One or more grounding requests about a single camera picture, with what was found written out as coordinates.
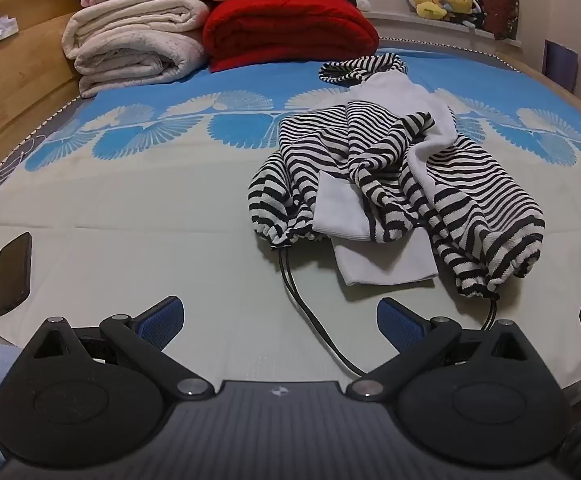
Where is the black phone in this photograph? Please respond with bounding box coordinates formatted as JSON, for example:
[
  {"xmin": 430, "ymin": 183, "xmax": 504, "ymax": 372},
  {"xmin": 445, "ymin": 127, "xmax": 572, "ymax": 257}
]
[{"xmin": 0, "ymin": 232, "xmax": 34, "ymax": 317}]

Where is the wooden bed frame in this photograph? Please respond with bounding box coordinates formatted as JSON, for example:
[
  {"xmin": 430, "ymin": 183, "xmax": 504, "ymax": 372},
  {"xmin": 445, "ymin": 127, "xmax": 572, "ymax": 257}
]
[{"xmin": 0, "ymin": 0, "xmax": 581, "ymax": 191}]

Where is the red folded blanket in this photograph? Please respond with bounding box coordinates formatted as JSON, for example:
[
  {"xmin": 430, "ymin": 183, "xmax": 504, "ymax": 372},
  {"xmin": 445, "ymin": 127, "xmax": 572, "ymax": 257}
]
[{"xmin": 202, "ymin": 0, "xmax": 380, "ymax": 73}]

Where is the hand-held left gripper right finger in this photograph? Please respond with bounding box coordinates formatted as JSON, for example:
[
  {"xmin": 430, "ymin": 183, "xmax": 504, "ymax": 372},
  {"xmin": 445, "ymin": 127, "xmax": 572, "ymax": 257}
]
[{"xmin": 347, "ymin": 297, "xmax": 544, "ymax": 402}]

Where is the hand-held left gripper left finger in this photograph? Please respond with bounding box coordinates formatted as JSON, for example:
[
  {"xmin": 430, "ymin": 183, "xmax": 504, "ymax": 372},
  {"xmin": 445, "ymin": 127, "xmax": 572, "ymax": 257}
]
[{"xmin": 22, "ymin": 296, "xmax": 216, "ymax": 402}]

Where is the purple panel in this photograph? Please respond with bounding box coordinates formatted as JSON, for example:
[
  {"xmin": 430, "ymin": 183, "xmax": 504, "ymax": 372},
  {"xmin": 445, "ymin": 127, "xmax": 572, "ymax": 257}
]
[{"xmin": 545, "ymin": 40, "xmax": 579, "ymax": 94}]

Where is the dark red cushion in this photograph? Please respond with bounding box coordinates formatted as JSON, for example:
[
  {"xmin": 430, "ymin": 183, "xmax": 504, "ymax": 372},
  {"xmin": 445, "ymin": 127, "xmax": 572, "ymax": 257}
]
[{"xmin": 481, "ymin": 0, "xmax": 521, "ymax": 41}]

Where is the cream folded blanket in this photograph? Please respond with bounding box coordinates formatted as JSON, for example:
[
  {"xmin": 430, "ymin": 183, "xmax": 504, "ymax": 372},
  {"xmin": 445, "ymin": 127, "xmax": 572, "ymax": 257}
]
[{"xmin": 62, "ymin": 0, "xmax": 211, "ymax": 98}]

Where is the blue patterned bed sheet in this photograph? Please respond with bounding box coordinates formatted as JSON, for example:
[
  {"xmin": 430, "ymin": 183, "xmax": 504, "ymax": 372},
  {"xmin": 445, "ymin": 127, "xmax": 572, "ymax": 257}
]
[{"xmin": 0, "ymin": 50, "xmax": 581, "ymax": 411}]

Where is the white window sill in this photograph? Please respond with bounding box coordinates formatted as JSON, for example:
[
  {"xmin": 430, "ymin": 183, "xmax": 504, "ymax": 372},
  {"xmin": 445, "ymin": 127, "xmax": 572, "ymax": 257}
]
[{"xmin": 365, "ymin": 7, "xmax": 524, "ymax": 52}]

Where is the black white striped hoodie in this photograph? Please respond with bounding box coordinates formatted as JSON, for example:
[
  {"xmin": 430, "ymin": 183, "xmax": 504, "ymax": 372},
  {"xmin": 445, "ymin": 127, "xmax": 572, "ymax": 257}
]
[{"xmin": 248, "ymin": 52, "xmax": 546, "ymax": 378}]

